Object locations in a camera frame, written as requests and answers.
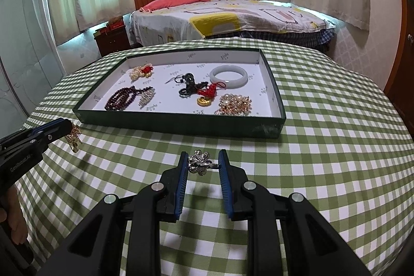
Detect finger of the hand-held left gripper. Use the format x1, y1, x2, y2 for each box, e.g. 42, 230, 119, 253
0, 129, 73, 161
0, 118, 73, 147

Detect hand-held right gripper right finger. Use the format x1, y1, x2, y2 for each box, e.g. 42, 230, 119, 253
218, 149, 372, 276

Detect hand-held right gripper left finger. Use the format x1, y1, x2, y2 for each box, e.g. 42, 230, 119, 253
37, 151, 190, 276

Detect silver flower brooch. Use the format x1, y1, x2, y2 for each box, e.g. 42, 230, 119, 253
188, 149, 220, 176

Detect green jewelry box tray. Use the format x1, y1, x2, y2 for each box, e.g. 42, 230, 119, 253
72, 48, 287, 139

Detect silver rhinestone hair clip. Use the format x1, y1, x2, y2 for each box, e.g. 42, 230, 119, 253
138, 90, 156, 108

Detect pearl and gold brooch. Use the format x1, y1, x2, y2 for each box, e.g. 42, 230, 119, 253
129, 63, 153, 81

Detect person's left hand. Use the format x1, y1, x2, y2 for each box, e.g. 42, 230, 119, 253
0, 187, 29, 246

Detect frosted glass sliding door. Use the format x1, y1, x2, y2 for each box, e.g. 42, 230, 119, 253
0, 0, 65, 121

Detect dark wooden nightstand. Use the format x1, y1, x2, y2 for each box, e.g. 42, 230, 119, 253
94, 25, 131, 57

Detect white jade bangle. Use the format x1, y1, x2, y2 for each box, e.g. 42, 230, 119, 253
210, 66, 249, 89

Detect green checked tablecloth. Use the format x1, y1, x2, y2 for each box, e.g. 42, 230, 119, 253
19, 37, 414, 276

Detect red boxes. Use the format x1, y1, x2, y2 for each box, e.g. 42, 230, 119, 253
105, 17, 125, 31

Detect blue plaid bed sheet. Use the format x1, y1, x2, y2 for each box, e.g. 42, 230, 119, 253
207, 27, 334, 53

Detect pink pillow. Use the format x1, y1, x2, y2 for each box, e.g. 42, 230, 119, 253
140, 0, 208, 12

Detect white patterned bedspread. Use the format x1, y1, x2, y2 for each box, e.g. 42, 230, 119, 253
130, 0, 337, 47

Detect brown wooden door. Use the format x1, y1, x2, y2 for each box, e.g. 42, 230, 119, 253
383, 0, 414, 131

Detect dark red bead necklace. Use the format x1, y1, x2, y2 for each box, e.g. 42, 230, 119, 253
105, 85, 155, 111

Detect pearl and gold necklace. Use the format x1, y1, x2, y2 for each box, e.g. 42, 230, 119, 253
214, 93, 253, 117

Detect red cord gold ingot charm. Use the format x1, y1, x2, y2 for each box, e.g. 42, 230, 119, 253
197, 80, 228, 108

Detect black cord pendant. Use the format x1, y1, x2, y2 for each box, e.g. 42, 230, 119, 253
165, 72, 211, 92

